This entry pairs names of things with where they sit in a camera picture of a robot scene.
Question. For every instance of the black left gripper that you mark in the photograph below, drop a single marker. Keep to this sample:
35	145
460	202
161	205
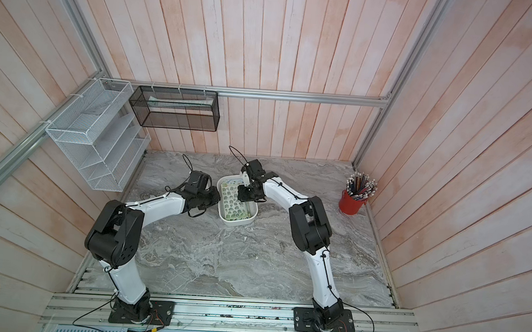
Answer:
216	198

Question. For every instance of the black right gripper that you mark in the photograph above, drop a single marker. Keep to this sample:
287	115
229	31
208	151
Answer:
242	197

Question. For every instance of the white plastic storage box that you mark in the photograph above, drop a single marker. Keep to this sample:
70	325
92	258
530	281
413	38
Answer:
252	205

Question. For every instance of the green frog sticker sheet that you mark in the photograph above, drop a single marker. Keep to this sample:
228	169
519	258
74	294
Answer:
234	210

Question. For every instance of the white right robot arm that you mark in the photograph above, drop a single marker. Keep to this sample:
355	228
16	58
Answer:
310	229

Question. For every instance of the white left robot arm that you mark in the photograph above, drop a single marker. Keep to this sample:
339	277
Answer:
115	236

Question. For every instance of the red metal pencil bucket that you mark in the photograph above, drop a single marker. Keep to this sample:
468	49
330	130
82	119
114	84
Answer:
350	206

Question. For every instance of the bundle of coloured pencils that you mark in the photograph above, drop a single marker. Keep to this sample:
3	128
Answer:
360	186

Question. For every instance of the black wire mesh basket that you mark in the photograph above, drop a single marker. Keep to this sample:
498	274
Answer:
176	108

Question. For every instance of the white wire mesh shelf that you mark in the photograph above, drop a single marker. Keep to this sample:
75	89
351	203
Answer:
102	141

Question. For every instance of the aluminium mounting rail base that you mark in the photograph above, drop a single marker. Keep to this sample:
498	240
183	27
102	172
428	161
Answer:
90	307

